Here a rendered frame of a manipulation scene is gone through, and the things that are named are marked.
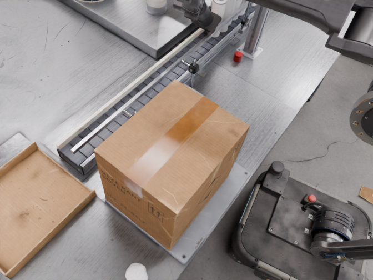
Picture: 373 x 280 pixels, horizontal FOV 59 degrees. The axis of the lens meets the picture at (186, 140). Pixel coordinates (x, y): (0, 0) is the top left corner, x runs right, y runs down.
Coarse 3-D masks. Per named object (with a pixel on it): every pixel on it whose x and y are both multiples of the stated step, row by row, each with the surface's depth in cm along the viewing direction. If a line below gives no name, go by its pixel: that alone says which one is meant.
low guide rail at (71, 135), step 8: (200, 32) 135; (192, 40) 132; (176, 48) 126; (168, 56) 124; (160, 64) 122; (152, 72) 120; (136, 80) 115; (128, 88) 113; (120, 96) 111; (104, 104) 108; (112, 104) 110; (96, 112) 106; (104, 112) 108; (88, 120) 104; (80, 128) 102; (72, 136) 101; (56, 144) 98; (64, 144) 100
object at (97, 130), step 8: (240, 8) 137; (232, 16) 133; (224, 24) 131; (216, 32) 129; (192, 48) 120; (184, 56) 118; (176, 64) 115; (168, 72) 113; (160, 80) 112; (144, 88) 107; (136, 96) 105; (128, 104) 103; (120, 112) 101; (112, 120) 100; (96, 128) 97; (88, 136) 95; (80, 144) 93; (72, 152) 93
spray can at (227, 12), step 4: (228, 0) 127; (232, 0) 127; (228, 4) 128; (232, 4) 129; (228, 8) 130; (232, 8) 132; (224, 12) 131; (228, 12) 132; (224, 16) 133; (228, 16) 133; (224, 20) 134; (228, 24) 138; (224, 28) 138; (220, 32) 139; (224, 32) 140
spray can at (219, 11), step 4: (216, 0) 124; (220, 0) 124; (224, 0) 124; (216, 4) 125; (220, 4) 124; (224, 4) 125; (212, 8) 128; (216, 8) 126; (220, 8) 126; (224, 8) 127; (216, 12) 127; (220, 12) 127; (220, 16) 129; (216, 36) 137
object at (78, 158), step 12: (252, 12) 151; (204, 36) 137; (204, 48) 133; (192, 60) 129; (156, 72) 123; (180, 72) 124; (144, 84) 119; (156, 84) 120; (168, 84) 120; (132, 96) 116; (144, 96) 116; (132, 108) 113; (96, 120) 108; (120, 120) 109; (84, 132) 105; (108, 132) 106; (72, 144) 102; (96, 144) 103; (72, 156) 100; (84, 156) 100
